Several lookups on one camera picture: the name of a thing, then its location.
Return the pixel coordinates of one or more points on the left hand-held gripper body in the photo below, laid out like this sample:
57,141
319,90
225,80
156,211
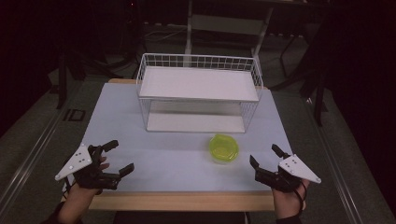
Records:
77,160

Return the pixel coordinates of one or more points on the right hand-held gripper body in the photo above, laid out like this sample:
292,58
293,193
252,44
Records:
295,168

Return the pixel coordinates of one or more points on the person's right hand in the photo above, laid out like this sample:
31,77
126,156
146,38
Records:
286,203

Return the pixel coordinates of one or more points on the person's left hand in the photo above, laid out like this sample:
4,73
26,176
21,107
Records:
76,202

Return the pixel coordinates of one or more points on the translucent green bowl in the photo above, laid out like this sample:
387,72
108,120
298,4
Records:
223,148

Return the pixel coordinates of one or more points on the black floor socket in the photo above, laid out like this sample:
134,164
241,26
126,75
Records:
74,115

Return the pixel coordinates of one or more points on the black stand leg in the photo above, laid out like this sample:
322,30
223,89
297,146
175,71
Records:
319,99

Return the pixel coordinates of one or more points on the grey metal frame stand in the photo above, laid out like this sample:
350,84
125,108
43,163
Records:
227,24

